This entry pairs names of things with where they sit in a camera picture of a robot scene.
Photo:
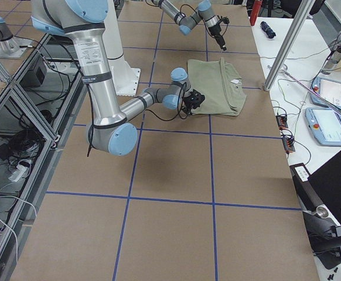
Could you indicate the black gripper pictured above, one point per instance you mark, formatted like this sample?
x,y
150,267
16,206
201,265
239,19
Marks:
x,y
189,103
215,30

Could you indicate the olive green long-sleeve shirt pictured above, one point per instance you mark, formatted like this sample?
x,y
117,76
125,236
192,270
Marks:
x,y
212,79

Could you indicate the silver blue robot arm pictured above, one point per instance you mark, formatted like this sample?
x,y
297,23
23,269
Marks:
x,y
187,18
110,129

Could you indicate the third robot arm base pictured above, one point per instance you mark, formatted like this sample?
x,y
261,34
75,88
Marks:
x,y
11,47

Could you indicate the folded dark blue umbrella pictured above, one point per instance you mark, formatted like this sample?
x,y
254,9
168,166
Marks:
x,y
267,30

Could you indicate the red cylinder tube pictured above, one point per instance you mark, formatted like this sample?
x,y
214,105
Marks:
x,y
255,11

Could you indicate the black orange circuit board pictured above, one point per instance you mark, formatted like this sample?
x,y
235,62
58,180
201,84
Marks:
x,y
282,122

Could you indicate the far blue teach pendant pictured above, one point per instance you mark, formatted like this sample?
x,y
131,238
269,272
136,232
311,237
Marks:
x,y
327,89

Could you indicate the blue teach pendant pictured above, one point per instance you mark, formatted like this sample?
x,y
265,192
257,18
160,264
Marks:
x,y
325,126
327,89

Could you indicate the near blue teach pendant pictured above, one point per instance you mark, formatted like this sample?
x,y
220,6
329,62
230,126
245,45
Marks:
x,y
325,126

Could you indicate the metal reacher grabber tool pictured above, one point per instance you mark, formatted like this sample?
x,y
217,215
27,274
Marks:
x,y
283,70

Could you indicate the black box under table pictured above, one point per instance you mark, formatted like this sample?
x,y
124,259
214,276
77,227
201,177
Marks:
x,y
35,75

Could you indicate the white power strip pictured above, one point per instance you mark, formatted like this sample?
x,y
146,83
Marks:
x,y
21,169

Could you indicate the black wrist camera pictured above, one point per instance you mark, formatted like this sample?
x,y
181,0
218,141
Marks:
x,y
195,96
224,20

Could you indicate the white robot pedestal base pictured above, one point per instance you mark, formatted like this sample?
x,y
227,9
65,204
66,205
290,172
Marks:
x,y
125,78

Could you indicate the grey aluminium frame post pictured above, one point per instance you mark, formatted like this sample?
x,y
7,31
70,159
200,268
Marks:
x,y
294,29

